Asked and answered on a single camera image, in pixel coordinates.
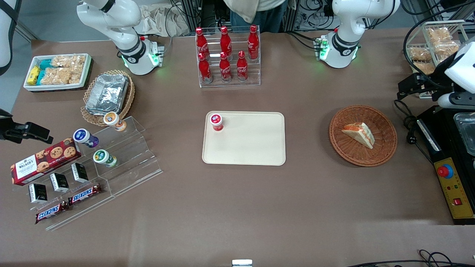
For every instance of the crumpled beige cloth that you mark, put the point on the crumpled beige cloth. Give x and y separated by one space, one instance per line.
163 20

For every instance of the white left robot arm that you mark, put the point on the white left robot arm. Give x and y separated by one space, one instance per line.
349 22

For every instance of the Snickers chocolate bar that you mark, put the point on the Snickers chocolate bar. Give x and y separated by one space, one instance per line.
52 212
84 194

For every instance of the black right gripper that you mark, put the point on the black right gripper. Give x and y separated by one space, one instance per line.
8 130

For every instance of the green label gum bottle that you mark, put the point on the green label gum bottle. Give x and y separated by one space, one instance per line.
102 157

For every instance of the clear acrylic step stand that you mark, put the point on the clear acrylic step stand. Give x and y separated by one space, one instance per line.
130 159

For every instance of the clear acrylic snack box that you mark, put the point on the clear acrylic snack box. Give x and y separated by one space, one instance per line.
421 40

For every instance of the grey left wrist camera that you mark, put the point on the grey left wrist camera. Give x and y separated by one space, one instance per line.
458 101

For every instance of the clear acrylic bottle rack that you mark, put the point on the clear acrylic bottle rack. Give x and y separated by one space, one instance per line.
230 83

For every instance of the flat light wicker basket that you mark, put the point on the flat light wicker basket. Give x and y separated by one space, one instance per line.
128 96

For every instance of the silver foil tray stack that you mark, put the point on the silver foil tray stack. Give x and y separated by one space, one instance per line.
107 93

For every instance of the red emergency stop button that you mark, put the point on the red emergency stop button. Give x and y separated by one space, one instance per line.
445 171

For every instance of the round brown wicker basket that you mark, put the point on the round brown wicker basket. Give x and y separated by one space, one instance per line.
384 148

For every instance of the white plastic snack bin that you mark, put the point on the white plastic snack bin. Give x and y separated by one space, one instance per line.
85 70

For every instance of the triangular sandwich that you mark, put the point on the triangular sandwich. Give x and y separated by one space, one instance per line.
360 134

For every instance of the clear rice cracker packet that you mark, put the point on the clear rice cracker packet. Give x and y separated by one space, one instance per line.
59 76
439 35
419 53
425 68
68 61
447 49

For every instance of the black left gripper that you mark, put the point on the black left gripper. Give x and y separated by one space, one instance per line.
432 84

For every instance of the yellow snack packet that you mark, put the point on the yellow snack packet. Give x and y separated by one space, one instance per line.
33 75

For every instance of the teal snack packet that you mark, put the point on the teal snack packet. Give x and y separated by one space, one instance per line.
46 64
41 77

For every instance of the purple label gum bottle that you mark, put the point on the purple label gum bottle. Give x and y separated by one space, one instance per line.
83 136

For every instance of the standing person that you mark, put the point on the standing person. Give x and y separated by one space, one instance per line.
256 13

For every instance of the black machine with yellow panel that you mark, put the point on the black machine with yellow panel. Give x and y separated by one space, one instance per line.
454 193

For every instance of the cream plastic serving tray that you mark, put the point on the cream plastic serving tray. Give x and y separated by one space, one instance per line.
252 141

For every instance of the small black white box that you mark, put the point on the small black white box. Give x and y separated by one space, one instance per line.
79 172
38 193
59 182

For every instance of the clear plastic container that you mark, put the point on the clear plastic container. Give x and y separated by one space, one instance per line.
465 129

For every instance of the red Coca-Cola bottle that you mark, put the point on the red Coca-Cola bottle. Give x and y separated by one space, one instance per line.
202 42
226 42
242 68
204 69
225 68
253 42

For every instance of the red Walkers cookie box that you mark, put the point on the red Walkers cookie box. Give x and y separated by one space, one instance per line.
41 163

